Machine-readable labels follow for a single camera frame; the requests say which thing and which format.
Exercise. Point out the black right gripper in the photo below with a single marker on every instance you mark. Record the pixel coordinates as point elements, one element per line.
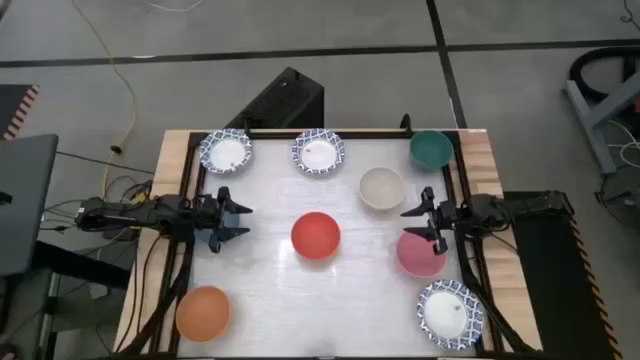
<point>447,217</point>

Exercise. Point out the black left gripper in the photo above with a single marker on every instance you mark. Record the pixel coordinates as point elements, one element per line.
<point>207,217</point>

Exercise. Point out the pink bowl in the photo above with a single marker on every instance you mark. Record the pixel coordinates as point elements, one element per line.
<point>420,260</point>

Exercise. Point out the beige bowl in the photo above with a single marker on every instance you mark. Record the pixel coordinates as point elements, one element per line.
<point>382,189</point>

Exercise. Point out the blue patterned white bowl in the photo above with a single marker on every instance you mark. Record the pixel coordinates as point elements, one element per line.
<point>445,315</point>
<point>318,154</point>
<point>226,152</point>

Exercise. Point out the teal bowl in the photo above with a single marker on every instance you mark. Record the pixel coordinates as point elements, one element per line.
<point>431,149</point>

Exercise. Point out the red bowl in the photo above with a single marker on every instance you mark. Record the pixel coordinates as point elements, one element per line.
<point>316,235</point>

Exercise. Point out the orange bowl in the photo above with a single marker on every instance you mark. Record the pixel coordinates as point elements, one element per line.
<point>202,314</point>

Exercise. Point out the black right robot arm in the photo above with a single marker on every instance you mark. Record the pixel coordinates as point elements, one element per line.
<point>530,202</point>

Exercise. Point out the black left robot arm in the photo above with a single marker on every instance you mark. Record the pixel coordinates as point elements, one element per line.
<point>125,215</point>

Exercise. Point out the black clamp knob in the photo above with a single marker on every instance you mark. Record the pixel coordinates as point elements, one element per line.
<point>406,124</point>

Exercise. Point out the black perforated computer tower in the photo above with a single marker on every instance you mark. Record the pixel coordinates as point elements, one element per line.
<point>285,100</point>

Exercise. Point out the black hazard-striped floor mat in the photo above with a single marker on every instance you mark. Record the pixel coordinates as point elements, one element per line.
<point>550,290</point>
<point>12,107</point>

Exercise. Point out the grey metal stand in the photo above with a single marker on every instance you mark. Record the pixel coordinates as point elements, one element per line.
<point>595,130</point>

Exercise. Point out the grey flat panel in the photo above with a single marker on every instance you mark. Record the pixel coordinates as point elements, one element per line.
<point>25,200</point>

